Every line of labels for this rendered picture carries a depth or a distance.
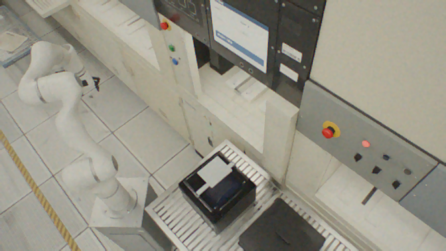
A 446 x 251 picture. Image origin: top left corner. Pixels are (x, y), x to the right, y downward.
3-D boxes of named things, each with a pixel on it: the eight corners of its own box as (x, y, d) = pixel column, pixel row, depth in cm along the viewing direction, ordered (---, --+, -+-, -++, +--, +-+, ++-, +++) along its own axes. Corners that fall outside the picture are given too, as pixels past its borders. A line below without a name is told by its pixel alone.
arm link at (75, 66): (66, 76, 163) (83, 71, 164) (53, 57, 152) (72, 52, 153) (65, 65, 168) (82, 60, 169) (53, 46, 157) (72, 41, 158)
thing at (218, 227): (221, 165, 178) (219, 149, 164) (257, 198, 165) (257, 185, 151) (182, 197, 168) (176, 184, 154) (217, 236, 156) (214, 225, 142)
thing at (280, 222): (236, 243, 153) (235, 236, 143) (278, 202, 164) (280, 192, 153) (283, 291, 140) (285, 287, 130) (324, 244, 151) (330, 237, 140)
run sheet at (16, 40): (-12, 45, 296) (-13, 44, 295) (7, 29, 307) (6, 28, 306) (11, 53, 288) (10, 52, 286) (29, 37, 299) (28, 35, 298)
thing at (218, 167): (223, 170, 175) (219, 139, 149) (249, 195, 166) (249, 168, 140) (189, 199, 167) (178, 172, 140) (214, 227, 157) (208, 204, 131)
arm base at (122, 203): (98, 218, 164) (83, 206, 149) (106, 184, 175) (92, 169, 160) (133, 218, 163) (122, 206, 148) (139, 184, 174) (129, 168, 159)
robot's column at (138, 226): (133, 258, 225) (87, 226, 162) (139, 220, 240) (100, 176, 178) (171, 259, 223) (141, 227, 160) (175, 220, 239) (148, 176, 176)
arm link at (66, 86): (87, 178, 146) (122, 167, 149) (83, 192, 136) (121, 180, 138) (36, 76, 125) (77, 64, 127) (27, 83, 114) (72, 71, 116)
